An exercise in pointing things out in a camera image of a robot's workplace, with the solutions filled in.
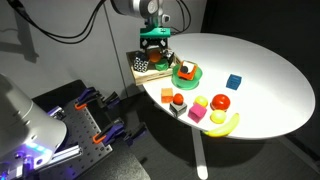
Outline wooden tray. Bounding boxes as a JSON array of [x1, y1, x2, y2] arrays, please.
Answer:
[[126, 51, 180, 86]]

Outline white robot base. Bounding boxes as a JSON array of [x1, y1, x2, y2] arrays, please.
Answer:
[[0, 74, 67, 180]]

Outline aluminium extrusion rail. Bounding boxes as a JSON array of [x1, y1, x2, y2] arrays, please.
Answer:
[[47, 145, 82, 166]]

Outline black white dotted cube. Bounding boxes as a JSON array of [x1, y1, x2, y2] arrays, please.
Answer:
[[133, 58, 149, 73]]

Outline grey black cube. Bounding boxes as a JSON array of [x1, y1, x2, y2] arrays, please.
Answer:
[[169, 102, 187, 117]]

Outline purple clamp upper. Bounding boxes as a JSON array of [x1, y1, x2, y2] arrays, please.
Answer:
[[74, 87, 120, 110]]

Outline red tomato toy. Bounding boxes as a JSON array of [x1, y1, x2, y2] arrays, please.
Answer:
[[210, 94, 231, 111]]

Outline orange white cube with ball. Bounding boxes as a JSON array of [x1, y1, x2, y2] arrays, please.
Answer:
[[177, 61, 198, 80]]

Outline yellow ball lower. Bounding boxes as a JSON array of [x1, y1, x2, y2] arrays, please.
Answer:
[[210, 110, 227, 124]]

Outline orange round plush toy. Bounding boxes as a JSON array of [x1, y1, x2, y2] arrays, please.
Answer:
[[148, 50, 162, 63]]

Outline yellow banana toy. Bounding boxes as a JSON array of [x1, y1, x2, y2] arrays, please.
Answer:
[[204, 113, 240, 137]]

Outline yellow ball upper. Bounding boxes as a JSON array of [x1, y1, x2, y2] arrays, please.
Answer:
[[194, 96, 208, 107]]

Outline pink cube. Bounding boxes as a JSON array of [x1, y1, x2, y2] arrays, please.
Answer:
[[188, 104, 207, 123]]

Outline yellow ball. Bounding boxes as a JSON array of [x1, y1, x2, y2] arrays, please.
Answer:
[[210, 110, 227, 124], [194, 96, 208, 107]]

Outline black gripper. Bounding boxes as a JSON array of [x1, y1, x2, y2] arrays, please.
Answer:
[[140, 38, 168, 61]]

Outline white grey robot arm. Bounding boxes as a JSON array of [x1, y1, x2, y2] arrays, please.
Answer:
[[111, 0, 171, 53]]

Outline white table leg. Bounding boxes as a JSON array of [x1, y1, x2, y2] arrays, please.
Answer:
[[192, 128, 208, 180]]

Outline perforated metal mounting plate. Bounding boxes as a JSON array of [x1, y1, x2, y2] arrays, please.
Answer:
[[39, 100, 113, 180]]

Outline blue cube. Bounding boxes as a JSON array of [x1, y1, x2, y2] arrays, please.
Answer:
[[226, 74, 242, 90]]

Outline black cable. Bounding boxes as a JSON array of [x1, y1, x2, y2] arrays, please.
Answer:
[[6, 0, 193, 45]]

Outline green round plate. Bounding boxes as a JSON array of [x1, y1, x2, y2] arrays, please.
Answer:
[[171, 65, 202, 90]]

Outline teal camera mount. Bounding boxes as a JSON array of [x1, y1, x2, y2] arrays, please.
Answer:
[[140, 28, 171, 38]]

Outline black white checkered cube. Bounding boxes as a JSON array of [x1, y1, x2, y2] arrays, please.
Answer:
[[163, 49, 174, 65]]

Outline green toy block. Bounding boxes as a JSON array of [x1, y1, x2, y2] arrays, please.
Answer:
[[155, 60, 169, 71]]

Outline small red ball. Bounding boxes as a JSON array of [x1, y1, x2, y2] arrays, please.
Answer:
[[173, 93, 184, 105]]

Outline purple clamp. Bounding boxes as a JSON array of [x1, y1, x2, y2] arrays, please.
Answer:
[[74, 87, 120, 110], [92, 122, 147, 146]]

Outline purple clamp lower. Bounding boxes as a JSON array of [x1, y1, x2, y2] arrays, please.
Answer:
[[92, 122, 147, 146]]

